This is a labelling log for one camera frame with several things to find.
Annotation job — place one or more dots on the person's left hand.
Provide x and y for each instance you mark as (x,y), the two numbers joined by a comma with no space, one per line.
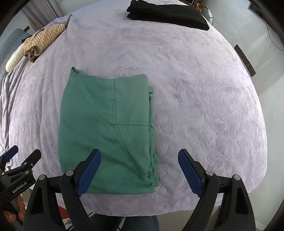
(21,206)

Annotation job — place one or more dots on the black wall television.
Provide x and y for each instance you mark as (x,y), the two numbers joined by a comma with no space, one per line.
(257,11)

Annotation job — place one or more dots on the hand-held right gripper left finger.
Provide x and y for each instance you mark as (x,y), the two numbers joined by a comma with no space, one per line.
(88,175)

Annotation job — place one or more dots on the green work jacket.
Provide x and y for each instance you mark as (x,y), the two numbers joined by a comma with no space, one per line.
(99,124)

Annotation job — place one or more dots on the beige striped cloth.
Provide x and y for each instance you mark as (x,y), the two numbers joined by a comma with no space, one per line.
(44,37)

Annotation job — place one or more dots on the beige pleated curtain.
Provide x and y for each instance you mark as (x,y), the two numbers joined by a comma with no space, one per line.
(44,11)

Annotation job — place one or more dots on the red box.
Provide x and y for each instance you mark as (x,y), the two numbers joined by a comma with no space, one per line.
(63,214)

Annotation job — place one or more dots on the black flat panel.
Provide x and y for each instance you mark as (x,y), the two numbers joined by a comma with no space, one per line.
(245,60)

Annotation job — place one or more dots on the black folded garment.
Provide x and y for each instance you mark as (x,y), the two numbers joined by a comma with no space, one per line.
(168,13)

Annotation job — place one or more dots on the cream knit pillow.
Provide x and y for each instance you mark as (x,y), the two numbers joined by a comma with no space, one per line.
(14,60)

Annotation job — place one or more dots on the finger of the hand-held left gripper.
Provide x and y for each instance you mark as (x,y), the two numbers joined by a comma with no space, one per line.
(11,153)
(33,158)

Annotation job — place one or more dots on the lilac embossed bedspread bed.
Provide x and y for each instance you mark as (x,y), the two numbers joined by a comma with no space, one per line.
(199,100)

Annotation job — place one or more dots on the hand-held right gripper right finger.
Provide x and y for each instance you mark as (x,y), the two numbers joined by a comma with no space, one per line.
(190,175)

